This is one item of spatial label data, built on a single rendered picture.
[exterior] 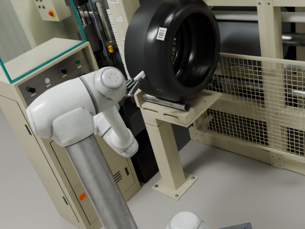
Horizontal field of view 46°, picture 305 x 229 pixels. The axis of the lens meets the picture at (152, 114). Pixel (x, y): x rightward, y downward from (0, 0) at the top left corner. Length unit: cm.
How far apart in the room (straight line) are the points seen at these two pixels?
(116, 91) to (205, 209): 171
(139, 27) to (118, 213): 103
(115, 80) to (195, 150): 213
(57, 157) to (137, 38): 92
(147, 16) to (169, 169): 123
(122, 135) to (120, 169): 119
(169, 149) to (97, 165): 152
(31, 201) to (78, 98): 232
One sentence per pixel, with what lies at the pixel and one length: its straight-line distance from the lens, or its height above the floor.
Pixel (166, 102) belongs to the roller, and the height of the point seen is 91.
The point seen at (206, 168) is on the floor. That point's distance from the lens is 295.
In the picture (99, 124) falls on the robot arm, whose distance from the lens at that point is 166.
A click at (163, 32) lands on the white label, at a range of 179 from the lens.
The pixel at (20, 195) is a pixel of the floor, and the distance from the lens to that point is 346.
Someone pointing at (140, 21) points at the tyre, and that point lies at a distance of 190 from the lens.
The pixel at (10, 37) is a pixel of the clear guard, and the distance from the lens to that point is 207.
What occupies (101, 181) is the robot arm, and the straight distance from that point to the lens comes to 114.
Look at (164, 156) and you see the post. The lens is 261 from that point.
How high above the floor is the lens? 196
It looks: 31 degrees down
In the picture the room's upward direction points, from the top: 16 degrees counter-clockwise
